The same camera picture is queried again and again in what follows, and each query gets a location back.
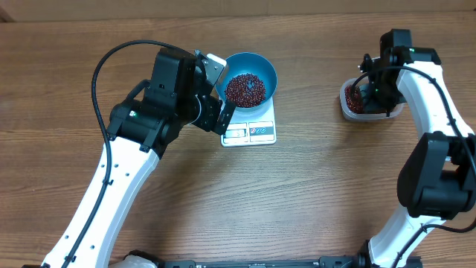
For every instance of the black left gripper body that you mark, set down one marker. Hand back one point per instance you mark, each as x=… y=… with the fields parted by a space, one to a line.
x=214 y=112

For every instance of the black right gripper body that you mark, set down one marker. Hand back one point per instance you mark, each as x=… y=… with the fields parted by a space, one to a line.
x=374 y=95

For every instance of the red adzuki beans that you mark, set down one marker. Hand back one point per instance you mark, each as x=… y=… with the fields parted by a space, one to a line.
x=246 y=90

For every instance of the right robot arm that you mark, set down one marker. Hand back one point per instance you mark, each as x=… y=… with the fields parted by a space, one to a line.
x=437 y=182

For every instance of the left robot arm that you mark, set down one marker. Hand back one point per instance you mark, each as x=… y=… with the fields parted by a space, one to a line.
x=140 y=128

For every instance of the white digital kitchen scale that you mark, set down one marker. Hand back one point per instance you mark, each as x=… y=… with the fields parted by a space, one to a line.
x=251 y=126

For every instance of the teal plastic bowl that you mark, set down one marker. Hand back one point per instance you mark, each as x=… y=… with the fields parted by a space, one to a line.
x=247 y=62

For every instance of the clear plastic container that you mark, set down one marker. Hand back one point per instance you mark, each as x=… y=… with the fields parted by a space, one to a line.
x=362 y=106

